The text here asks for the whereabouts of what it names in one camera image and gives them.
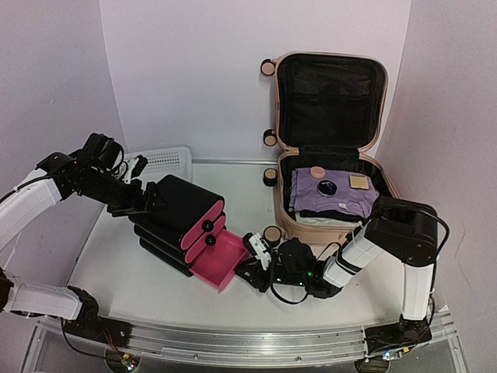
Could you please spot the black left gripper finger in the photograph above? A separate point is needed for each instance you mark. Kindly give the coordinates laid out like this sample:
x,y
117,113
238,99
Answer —
x,y
120,212
153,199

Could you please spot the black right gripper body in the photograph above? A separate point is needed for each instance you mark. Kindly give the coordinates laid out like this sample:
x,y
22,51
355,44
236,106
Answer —
x,y
297,279

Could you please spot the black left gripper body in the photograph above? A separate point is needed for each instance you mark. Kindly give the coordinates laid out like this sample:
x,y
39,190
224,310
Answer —
x,y
99,189

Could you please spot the white perforated plastic basket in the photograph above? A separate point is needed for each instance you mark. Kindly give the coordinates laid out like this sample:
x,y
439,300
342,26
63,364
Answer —
x,y
162,162

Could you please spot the black pink drawer organizer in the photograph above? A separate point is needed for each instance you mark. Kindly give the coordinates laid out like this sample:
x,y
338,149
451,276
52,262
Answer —
x,y
190,235

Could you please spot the purple shirt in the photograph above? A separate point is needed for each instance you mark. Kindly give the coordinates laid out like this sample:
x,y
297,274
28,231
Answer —
x,y
339,191

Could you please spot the beige hard-shell suitcase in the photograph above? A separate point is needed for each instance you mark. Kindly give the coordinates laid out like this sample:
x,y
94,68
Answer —
x,y
328,113

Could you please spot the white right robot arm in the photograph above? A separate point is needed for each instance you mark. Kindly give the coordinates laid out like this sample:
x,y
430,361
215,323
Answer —
x,y
406,230

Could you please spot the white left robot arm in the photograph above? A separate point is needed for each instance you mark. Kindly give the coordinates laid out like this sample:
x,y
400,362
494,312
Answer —
x,y
48,184

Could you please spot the black folded garment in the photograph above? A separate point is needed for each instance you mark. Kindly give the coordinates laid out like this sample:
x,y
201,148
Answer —
x,y
337,215

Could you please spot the round black compact case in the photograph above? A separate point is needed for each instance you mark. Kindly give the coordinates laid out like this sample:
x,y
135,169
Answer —
x,y
327,188

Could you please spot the square tan coaster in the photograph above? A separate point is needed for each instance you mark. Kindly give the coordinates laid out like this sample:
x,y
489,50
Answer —
x,y
357,182

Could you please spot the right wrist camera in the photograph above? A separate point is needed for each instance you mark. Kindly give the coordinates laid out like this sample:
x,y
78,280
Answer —
x,y
259,248

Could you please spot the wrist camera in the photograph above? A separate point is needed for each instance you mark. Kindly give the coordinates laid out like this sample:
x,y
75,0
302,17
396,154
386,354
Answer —
x,y
259,248
134,168

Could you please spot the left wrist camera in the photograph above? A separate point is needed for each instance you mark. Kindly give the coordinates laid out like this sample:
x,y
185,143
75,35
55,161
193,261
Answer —
x,y
134,168

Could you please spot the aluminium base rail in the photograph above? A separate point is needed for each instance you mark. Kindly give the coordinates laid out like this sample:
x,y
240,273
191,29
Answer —
x,y
246,329

